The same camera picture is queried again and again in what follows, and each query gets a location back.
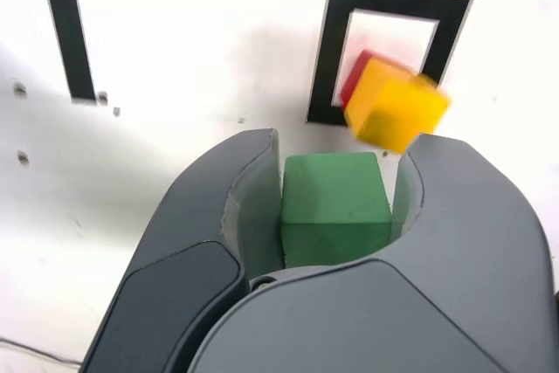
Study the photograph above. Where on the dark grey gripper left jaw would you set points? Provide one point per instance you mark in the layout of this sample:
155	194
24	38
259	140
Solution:
183	233

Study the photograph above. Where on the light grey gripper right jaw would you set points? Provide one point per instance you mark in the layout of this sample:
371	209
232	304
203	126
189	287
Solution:
458	259

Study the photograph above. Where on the green cube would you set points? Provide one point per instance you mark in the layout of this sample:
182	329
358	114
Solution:
334	198

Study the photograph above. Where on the yellow cube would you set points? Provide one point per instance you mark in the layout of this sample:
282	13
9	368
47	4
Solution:
397	106

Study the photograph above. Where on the red cube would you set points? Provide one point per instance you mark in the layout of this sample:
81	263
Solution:
356	80

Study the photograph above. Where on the black tape square outline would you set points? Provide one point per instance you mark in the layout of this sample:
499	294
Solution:
332	41

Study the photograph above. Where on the black tape strip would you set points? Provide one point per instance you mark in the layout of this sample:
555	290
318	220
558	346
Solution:
70	32

